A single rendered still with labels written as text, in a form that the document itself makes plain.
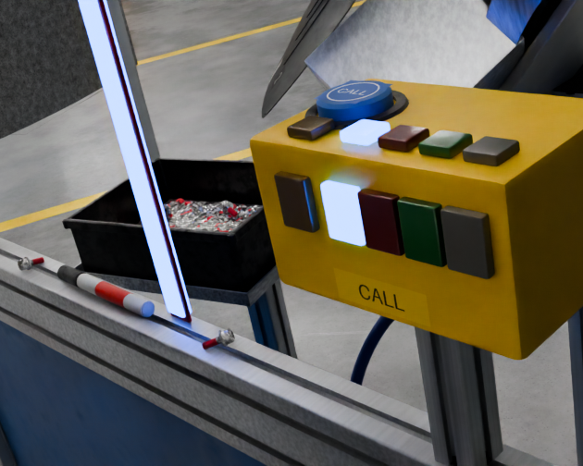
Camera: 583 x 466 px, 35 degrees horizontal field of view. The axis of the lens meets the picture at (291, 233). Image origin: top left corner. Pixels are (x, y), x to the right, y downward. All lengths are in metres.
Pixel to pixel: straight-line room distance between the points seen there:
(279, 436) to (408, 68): 0.35
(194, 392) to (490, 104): 0.37
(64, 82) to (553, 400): 1.60
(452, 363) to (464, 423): 0.04
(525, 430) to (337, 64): 1.23
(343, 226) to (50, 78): 2.29
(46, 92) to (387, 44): 1.92
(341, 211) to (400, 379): 1.69
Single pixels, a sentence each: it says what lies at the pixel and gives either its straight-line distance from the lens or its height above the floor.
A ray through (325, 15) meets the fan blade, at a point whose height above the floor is 1.01.
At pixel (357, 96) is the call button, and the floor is 1.08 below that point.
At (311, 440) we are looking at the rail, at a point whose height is 0.83.
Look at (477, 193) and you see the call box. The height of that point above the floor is 1.06.
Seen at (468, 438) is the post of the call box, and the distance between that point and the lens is 0.53.
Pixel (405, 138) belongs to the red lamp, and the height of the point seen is 1.08.
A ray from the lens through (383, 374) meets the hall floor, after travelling 2.14.
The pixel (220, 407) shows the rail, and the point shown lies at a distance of 0.71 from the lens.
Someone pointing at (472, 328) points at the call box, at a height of 0.99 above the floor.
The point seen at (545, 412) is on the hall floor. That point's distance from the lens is 1.99.
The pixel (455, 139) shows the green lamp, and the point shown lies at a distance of 0.41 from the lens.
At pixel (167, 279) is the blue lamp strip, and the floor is 0.90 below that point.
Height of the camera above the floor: 1.23
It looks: 25 degrees down
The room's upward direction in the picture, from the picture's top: 12 degrees counter-clockwise
